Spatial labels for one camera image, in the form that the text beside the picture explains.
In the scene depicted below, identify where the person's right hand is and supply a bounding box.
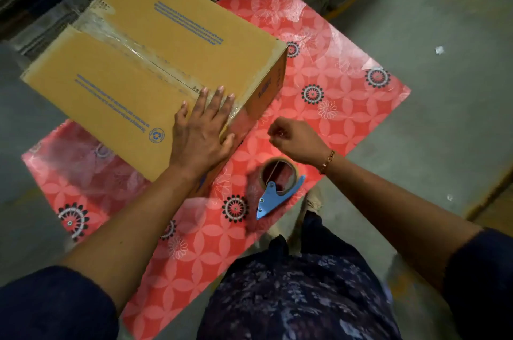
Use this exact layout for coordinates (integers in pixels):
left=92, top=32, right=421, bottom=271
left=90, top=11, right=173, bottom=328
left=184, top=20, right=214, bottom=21
left=267, top=117, right=330, bottom=168

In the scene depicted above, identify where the person's left hand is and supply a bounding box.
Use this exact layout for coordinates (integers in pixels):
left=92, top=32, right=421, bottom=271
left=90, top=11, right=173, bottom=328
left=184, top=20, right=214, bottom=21
left=170, top=86, right=236, bottom=181

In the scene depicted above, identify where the brown cardboard box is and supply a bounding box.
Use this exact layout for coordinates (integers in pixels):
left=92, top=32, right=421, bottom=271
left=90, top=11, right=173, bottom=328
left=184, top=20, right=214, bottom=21
left=20, top=0, right=288, bottom=198

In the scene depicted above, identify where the person's right forearm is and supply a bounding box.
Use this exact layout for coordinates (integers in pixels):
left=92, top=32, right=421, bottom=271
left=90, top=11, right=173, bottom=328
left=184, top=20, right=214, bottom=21
left=320, top=151, right=483, bottom=292

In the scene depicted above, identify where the person's left forearm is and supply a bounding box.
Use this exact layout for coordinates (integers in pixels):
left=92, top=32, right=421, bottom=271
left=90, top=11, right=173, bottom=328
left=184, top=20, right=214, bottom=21
left=59, top=164, right=206, bottom=314

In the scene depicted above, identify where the brown packing tape roll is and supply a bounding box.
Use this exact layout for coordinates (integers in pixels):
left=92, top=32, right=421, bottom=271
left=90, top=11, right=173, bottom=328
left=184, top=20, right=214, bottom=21
left=258, top=157, right=300, bottom=194

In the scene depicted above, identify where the blue tape cutter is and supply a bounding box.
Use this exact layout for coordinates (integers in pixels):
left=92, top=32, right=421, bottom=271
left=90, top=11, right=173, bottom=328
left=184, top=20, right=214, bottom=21
left=256, top=175, right=306, bottom=220

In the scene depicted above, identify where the red floral table cover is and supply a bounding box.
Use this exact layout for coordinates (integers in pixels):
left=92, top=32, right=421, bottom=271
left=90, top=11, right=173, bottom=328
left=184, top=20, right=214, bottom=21
left=22, top=0, right=412, bottom=340

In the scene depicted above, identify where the beige shoe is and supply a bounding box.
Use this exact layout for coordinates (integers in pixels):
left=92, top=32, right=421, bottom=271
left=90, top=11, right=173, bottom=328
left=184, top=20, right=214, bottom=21
left=302, top=185, right=324, bottom=216

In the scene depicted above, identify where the dark blue floral garment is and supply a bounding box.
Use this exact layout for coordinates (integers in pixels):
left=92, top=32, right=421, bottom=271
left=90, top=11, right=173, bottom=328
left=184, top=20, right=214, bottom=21
left=0, top=211, right=513, bottom=340

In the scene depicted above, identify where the gold bracelet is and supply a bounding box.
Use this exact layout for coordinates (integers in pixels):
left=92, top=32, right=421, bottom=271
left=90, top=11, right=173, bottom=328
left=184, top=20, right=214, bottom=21
left=319, top=150, right=336, bottom=174

